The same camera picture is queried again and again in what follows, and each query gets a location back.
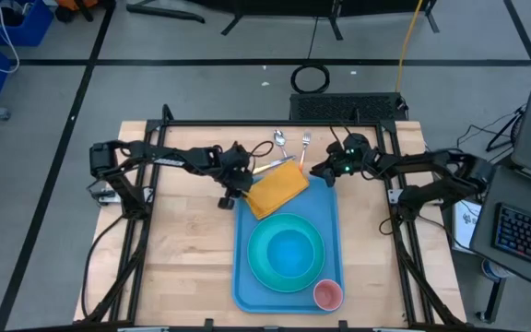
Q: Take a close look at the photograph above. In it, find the blue bowl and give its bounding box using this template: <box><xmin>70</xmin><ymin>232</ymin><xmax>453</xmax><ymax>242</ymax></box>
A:
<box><xmin>265</xmin><ymin>228</ymin><xmax>315</xmax><ymax>279</ymax></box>

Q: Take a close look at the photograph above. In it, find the pink ribbed cup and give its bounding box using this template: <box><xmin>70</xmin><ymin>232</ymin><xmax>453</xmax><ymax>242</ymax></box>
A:
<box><xmin>312</xmin><ymin>278</ymin><xmax>345</xmax><ymax>313</ymax></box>

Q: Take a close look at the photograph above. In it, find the teal plate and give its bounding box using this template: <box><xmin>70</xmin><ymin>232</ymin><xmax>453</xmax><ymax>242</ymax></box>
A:
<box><xmin>246</xmin><ymin>212</ymin><xmax>327</xmax><ymax>294</ymax></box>

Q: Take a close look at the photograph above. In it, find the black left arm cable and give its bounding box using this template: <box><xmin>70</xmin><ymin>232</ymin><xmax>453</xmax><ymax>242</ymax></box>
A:
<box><xmin>245</xmin><ymin>139</ymin><xmax>276</xmax><ymax>160</ymax></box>

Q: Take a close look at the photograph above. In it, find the gray desk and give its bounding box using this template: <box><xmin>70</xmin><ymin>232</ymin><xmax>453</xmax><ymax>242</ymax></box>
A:
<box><xmin>469</xmin><ymin>164</ymin><xmax>531</xmax><ymax>297</ymax></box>

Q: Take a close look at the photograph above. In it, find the black vented computer case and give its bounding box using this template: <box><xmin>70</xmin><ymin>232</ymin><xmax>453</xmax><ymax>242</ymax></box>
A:
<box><xmin>289</xmin><ymin>91</ymin><xmax>408</xmax><ymax>123</ymax></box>

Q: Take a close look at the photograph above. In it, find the orange handled metal fork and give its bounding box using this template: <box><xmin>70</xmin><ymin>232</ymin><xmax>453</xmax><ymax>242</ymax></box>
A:
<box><xmin>298</xmin><ymin>131</ymin><xmax>313</xmax><ymax>175</ymax></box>

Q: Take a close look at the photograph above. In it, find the black desk stand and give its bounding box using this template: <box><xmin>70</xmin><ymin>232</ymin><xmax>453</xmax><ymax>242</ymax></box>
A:
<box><xmin>474</xmin><ymin>275</ymin><xmax>509</xmax><ymax>325</ymax></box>

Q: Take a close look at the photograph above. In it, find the coiled black cable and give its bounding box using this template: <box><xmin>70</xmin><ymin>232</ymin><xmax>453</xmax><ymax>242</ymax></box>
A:
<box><xmin>289</xmin><ymin>63</ymin><xmax>332</xmax><ymax>95</ymax></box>

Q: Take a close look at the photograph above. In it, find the black vacuum wand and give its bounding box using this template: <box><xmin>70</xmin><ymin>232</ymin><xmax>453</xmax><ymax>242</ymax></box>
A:
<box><xmin>125</xmin><ymin>3</ymin><xmax>207</xmax><ymax>25</ymax></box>

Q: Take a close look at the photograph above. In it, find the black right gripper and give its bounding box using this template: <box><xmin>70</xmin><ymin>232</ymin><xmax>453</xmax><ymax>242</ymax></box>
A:
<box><xmin>310</xmin><ymin>133</ymin><xmax>373</xmax><ymax>189</ymax></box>

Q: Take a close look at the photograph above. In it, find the cream handled knife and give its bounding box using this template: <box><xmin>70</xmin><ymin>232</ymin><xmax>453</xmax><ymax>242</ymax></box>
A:
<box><xmin>252</xmin><ymin>155</ymin><xmax>297</xmax><ymax>176</ymax></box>

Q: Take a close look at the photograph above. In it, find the black folding partition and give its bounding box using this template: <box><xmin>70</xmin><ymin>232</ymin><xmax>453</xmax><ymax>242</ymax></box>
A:
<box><xmin>184</xmin><ymin>0</ymin><xmax>441</xmax><ymax>42</ymax></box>

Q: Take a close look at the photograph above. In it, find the orange shop vacuum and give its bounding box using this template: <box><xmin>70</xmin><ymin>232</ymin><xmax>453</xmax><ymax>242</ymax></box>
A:
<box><xmin>54</xmin><ymin>0</ymin><xmax>102</xmax><ymax>23</ymax></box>

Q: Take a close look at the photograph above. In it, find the white paper sheet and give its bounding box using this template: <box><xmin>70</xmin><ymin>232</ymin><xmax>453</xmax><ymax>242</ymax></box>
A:
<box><xmin>451</xmin><ymin>199</ymin><xmax>484</xmax><ymax>254</ymax></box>

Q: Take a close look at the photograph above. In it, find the yellow cloth napkin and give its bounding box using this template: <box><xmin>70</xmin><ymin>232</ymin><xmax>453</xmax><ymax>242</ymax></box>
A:
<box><xmin>244</xmin><ymin>159</ymin><xmax>312</xmax><ymax>221</ymax></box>

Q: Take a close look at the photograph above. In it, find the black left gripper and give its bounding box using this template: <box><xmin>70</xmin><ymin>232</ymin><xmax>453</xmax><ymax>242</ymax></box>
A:
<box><xmin>214</xmin><ymin>141</ymin><xmax>254</xmax><ymax>212</ymax></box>

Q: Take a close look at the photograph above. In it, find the white blue round container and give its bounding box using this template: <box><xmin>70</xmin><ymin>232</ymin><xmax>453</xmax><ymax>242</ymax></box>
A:
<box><xmin>480</xmin><ymin>257</ymin><xmax>510</xmax><ymax>283</ymax></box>

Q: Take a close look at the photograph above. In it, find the yellow hanging cable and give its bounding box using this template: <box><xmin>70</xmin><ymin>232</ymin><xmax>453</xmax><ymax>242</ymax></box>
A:
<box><xmin>394</xmin><ymin>0</ymin><xmax>426</xmax><ymax>94</ymax></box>

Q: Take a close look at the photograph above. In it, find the black metal table frame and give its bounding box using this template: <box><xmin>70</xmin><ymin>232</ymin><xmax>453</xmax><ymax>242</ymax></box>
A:
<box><xmin>74</xmin><ymin>103</ymin><xmax>468</xmax><ymax>332</ymax></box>

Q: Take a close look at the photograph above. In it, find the backlit black keyboard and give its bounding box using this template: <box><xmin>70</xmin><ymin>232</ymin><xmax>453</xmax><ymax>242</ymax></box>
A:
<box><xmin>491</xmin><ymin>202</ymin><xmax>531</xmax><ymax>276</ymax></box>

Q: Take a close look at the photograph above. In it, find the blue plastic tray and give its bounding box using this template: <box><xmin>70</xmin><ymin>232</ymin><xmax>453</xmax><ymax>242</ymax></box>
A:
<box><xmin>231</xmin><ymin>173</ymin><xmax>346</xmax><ymax>315</ymax></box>

